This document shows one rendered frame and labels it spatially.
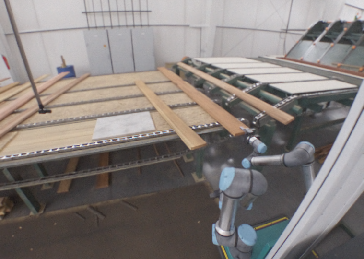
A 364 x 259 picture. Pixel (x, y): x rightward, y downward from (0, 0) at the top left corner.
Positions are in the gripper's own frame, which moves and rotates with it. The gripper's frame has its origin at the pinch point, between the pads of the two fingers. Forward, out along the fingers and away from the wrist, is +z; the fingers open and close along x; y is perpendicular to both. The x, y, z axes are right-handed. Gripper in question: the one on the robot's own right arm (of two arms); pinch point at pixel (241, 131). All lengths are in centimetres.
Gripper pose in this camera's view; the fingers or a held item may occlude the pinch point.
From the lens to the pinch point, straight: 168.1
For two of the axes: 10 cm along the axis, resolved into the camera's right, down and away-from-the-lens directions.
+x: 0.0, 8.8, 4.7
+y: -9.5, 1.5, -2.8
